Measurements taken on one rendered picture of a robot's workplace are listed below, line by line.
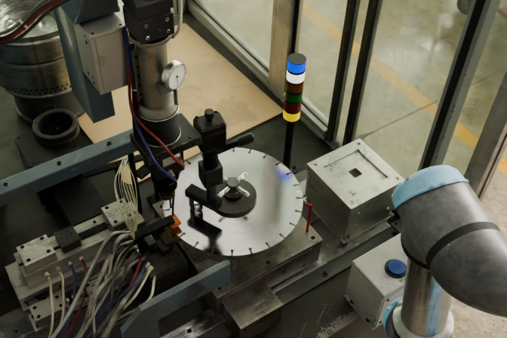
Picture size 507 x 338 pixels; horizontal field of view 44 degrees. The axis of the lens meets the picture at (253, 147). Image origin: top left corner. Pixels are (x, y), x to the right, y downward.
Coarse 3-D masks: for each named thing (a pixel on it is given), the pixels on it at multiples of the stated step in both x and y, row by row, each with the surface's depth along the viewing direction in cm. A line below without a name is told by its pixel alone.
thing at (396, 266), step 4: (392, 260) 140; (396, 260) 140; (400, 260) 140; (388, 264) 139; (392, 264) 139; (396, 264) 139; (400, 264) 139; (388, 268) 139; (392, 268) 138; (396, 268) 138; (400, 268) 138; (404, 268) 138; (392, 272) 138; (396, 272) 138; (400, 272) 138
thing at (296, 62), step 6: (294, 54) 151; (300, 54) 151; (288, 60) 150; (294, 60) 150; (300, 60) 150; (288, 66) 151; (294, 66) 149; (300, 66) 149; (294, 72) 151; (300, 72) 151
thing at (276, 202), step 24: (192, 168) 152; (240, 168) 152; (264, 168) 153; (264, 192) 147; (288, 192) 147; (192, 216) 142; (216, 216) 142; (240, 216) 142; (264, 216) 142; (288, 216) 142; (192, 240) 137; (216, 240) 137; (240, 240) 137; (264, 240) 138
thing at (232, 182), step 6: (246, 174) 145; (228, 180) 142; (234, 180) 142; (240, 180) 144; (228, 186) 142; (234, 186) 141; (222, 192) 140; (228, 192) 143; (234, 192) 143; (246, 192) 141
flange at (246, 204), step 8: (224, 184) 147; (240, 184) 147; (248, 184) 148; (240, 192) 144; (256, 192) 146; (224, 200) 144; (232, 200) 143; (240, 200) 144; (248, 200) 144; (256, 200) 145; (224, 208) 142; (232, 208) 142; (240, 208) 142; (248, 208) 143
